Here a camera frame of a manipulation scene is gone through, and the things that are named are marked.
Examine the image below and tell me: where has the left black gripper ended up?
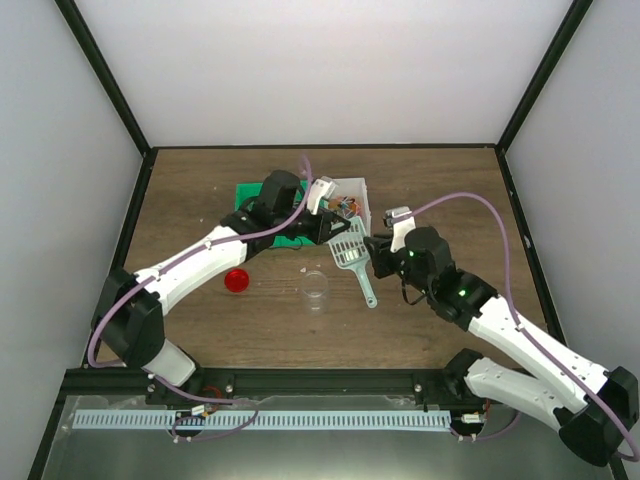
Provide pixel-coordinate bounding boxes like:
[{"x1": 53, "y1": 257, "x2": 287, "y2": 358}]
[{"x1": 274, "y1": 206, "x2": 350, "y2": 245}]

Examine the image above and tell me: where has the white candy bin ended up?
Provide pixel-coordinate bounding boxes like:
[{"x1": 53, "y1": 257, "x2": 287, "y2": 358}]
[{"x1": 327, "y1": 177, "x2": 371, "y2": 235}]

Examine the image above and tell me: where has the light blue slotted scoop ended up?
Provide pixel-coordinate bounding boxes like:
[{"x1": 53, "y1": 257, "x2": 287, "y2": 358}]
[{"x1": 328, "y1": 216, "x2": 378, "y2": 309}]

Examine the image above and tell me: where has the green candy bin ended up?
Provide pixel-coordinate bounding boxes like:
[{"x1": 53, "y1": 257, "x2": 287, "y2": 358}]
[
  {"x1": 235, "y1": 182, "x2": 262, "y2": 211},
  {"x1": 271, "y1": 187, "x2": 314, "y2": 250}
]

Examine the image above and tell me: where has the clear plastic cup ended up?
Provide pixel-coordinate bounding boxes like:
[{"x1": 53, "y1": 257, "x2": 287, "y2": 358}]
[{"x1": 299, "y1": 270, "x2": 329, "y2": 314}]

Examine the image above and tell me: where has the red round lid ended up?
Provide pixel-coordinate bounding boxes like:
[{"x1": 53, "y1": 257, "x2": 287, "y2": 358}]
[{"x1": 224, "y1": 268, "x2": 250, "y2": 293}]

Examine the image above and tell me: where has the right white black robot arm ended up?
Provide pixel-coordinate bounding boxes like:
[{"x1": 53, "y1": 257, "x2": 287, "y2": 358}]
[{"x1": 364, "y1": 227, "x2": 639, "y2": 467}]

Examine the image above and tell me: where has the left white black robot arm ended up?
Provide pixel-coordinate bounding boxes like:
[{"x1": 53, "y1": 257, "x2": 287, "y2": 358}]
[{"x1": 87, "y1": 170, "x2": 349, "y2": 404}]

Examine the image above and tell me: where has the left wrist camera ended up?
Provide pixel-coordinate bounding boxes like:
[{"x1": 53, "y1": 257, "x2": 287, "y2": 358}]
[{"x1": 306, "y1": 176, "x2": 337, "y2": 215}]

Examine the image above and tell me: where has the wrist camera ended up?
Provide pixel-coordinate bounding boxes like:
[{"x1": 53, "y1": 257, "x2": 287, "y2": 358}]
[
  {"x1": 306, "y1": 176, "x2": 337, "y2": 215},
  {"x1": 383, "y1": 206, "x2": 416, "y2": 253}
]

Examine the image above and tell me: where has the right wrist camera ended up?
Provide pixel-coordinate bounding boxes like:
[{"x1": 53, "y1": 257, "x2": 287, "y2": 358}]
[{"x1": 383, "y1": 206, "x2": 416, "y2": 253}]

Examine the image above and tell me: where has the light blue slotted cable duct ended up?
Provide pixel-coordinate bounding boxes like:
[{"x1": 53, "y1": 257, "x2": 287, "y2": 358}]
[{"x1": 71, "y1": 409, "x2": 451, "y2": 432}]

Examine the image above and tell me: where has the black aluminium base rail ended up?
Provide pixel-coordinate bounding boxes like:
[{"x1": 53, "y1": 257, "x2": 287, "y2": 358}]
[{"x1": 59, "y1": 368, "x2": 487, "y2": 409}]

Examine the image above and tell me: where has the black frame post right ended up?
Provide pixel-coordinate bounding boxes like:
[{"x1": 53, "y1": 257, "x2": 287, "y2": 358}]
[{"x1": 496, "y1": 0, "x2": 593, "y2": 154}]

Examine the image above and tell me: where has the black frame post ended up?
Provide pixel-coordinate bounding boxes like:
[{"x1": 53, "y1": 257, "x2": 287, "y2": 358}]
[
  {"x1": 496, "y1": 0, "x2": 593, "y2": 154},
  {"x1": 54, "y1": 0, "x2": 151, "y2": 157}
]

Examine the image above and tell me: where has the black frame post left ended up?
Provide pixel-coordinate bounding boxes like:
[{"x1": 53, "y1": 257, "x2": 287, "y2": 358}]
[{"x1": 54, "y1": 0, "x2": 151, "y2": 157}]

